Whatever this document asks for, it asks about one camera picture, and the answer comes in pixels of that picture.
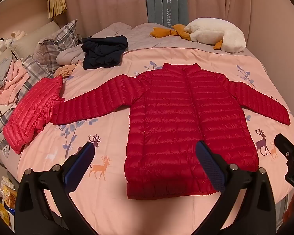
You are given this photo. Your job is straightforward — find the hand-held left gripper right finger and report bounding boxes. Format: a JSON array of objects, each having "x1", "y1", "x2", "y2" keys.
[{"x1": 193, "y1": 141, "x2": 277, "y2": 235}]

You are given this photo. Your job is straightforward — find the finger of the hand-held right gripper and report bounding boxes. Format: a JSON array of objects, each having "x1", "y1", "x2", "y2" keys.
[{"x1": 274, "y1": 133, "x2": 294, "y2": 163}]

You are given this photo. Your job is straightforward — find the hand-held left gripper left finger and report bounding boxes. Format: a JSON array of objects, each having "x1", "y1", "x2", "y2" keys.
[{"x1": 14, "y1": 141, "x2": 98, "y2": 235}]

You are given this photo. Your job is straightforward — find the pink clothes pile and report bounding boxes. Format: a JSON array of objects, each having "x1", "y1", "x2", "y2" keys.
[{"x1": 0, "y1": 60, "x2": 30, "y2": 105}]

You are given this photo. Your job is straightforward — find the pink deer print quilt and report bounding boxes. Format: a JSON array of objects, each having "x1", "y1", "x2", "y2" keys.
[{"x1": 15, "y1": 46, "x2": 294, "y2": 235}]

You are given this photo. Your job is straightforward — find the orange brown cloth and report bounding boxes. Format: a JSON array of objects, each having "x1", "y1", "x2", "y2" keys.
[{"x1": 282, "y1": 194, "x2": 294, "y2": 229}]

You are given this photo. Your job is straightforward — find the pinkish red down jacket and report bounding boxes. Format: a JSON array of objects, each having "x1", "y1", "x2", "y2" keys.
[{"x1": 2, "y1": 75, "x2": 65, "y2": 155}]

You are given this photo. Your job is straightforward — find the peach garment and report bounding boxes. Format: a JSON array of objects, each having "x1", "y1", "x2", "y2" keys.
[{"x1": 54, "y1": 64, "x2": 78, "y2": 78}]

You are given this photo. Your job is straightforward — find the yellow snack packets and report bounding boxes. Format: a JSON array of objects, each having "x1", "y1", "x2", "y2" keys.
[{"x1": 0, "y1": 176, "x2": 17, "y2": 227}]

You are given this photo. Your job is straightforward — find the plaid pillow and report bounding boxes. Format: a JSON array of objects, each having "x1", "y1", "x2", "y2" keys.
[
  {"x1": 33, "y1": 20, "x2": 79, "y2": 77},
  {"x1": 13, "y1": 55, "x2": 55, "y2": 108}
]

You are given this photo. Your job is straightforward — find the grey garment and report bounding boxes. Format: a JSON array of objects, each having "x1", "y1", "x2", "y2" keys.
[{"x1": 56, "y1": 47, "x2": 89, "y2": 65}]

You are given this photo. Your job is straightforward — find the navy garment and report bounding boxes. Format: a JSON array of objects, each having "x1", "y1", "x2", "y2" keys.
[{"x1": 81, "y1": 35, "x2": 129, "y2": 70}]

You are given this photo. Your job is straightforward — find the grey cloth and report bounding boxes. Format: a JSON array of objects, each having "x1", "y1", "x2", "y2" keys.
[{"x1": 0, "y1": 57, "x2": 14, "y2": 91}]

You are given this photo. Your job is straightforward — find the grey bed sheet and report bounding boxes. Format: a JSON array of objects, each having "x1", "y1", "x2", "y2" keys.
[{"x1": 89, "y1": 22, "x2": 258, "y2": 60}]

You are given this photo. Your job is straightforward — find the beige headboard cushion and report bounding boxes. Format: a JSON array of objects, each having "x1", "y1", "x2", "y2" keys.
[{"x1": 9, "y1": 21, "x2": 61, "y2": 60}]

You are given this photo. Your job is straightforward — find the white goose plush toy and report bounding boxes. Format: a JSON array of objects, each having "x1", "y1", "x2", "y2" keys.
[{"x1": 150, "y1": 17, "x2": 247, "y2": 54}]

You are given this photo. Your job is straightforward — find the beige plush toy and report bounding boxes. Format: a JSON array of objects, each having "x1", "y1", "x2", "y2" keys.
[{"x1": 10, "y1": 30, "x2": 26, "y2": 40}]

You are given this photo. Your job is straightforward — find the pink curtain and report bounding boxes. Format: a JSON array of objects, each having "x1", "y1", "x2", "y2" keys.
[
  {"x1": 60, "y1": 0, "x2": 149, "y2": 31},
  {"x1": 186, "y1": 0, "x2": 281, "y2": 24}
]

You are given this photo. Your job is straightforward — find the yellow pleated fabric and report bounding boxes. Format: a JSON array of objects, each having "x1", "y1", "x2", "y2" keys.
[{"x1": 47, "y1": 0, "x2": 67, "y2": 19}]

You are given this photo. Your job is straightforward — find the blue grey printed curtain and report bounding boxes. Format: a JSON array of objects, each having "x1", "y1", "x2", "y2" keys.
[{"x1": 144, "y1": 0, "x2": 190, "y2": 27}]

